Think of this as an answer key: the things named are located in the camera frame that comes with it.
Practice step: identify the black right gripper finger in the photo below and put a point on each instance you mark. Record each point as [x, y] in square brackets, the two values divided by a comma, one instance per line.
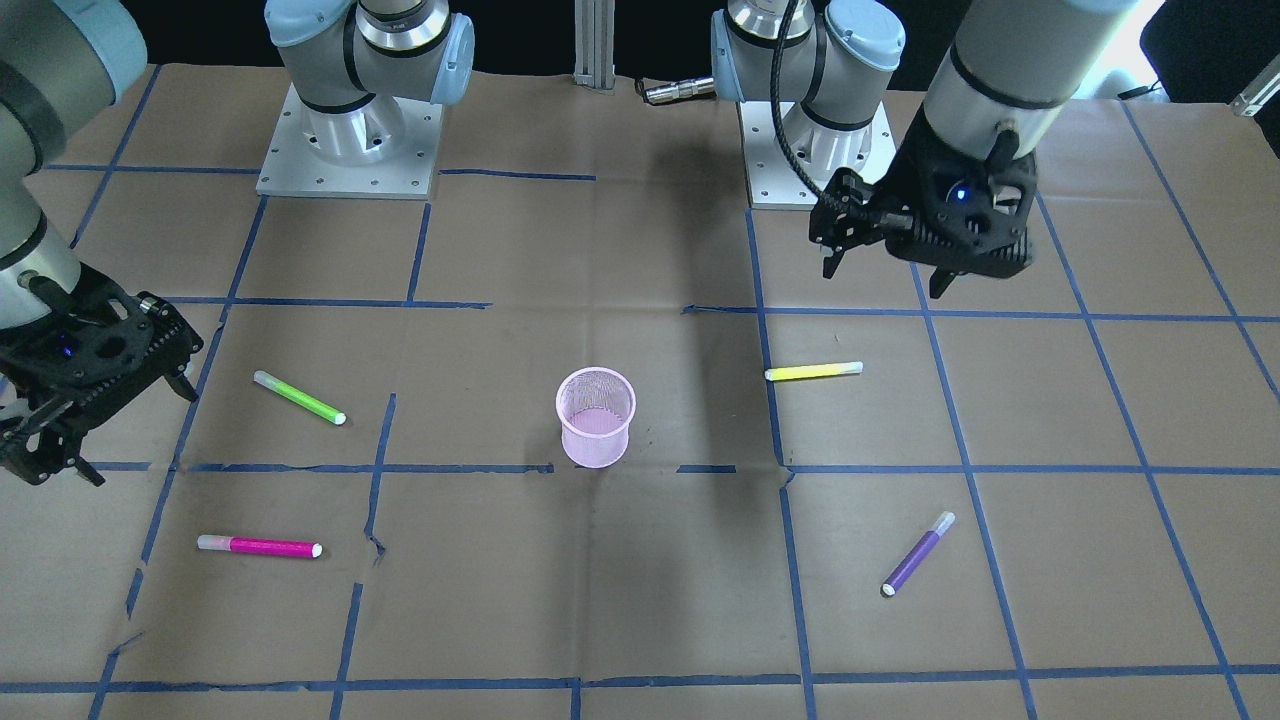
[84, 469]
[180, 385]

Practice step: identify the yellow pen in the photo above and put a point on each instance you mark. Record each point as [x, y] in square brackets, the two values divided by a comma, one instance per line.
[812, 371]

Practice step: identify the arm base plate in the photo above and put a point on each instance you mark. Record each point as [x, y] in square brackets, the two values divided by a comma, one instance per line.
[385, 150]
[780, 170]

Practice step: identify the pink mesh cup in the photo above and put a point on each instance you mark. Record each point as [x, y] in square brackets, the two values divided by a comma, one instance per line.
[595, 406]

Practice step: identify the pink pen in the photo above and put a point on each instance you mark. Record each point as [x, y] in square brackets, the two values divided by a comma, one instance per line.
[260, 546]

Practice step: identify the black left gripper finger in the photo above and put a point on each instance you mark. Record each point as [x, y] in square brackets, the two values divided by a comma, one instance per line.
[941, 278]
[831, 259]

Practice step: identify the purple pen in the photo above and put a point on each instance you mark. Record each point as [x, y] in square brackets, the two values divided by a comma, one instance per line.
[924, 545]

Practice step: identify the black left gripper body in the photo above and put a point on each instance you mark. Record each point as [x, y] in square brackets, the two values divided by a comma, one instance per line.
[917, 176]

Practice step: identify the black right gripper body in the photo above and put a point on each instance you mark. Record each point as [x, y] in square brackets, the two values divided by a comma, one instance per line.
[22, 441]

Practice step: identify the aluminium frame post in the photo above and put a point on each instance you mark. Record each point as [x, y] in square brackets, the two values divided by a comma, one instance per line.
[593, 66]

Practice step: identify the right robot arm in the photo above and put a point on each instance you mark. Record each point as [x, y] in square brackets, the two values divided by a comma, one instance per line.
[369, 81]

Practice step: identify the green pen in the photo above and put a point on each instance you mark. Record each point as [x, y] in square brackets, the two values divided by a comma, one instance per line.
[299, 398]

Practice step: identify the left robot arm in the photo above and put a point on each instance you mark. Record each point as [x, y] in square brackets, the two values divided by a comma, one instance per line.
[1011, 62]

